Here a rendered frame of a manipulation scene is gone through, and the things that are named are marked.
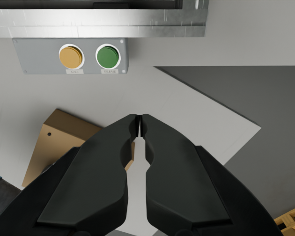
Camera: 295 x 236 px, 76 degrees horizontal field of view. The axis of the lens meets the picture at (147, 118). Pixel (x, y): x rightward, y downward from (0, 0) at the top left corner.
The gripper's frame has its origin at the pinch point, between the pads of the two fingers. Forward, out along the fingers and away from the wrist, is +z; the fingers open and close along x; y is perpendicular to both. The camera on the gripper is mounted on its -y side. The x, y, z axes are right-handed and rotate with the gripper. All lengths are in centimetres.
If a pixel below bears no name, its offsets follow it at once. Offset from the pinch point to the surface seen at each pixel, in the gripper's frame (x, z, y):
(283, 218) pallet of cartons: 162, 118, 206
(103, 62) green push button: -7.4, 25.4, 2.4
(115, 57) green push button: -5.1, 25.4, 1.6
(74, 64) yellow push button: -13.0, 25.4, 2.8
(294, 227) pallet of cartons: 166, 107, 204
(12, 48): -31.0, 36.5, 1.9
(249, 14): 24.0, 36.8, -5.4
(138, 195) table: -2, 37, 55
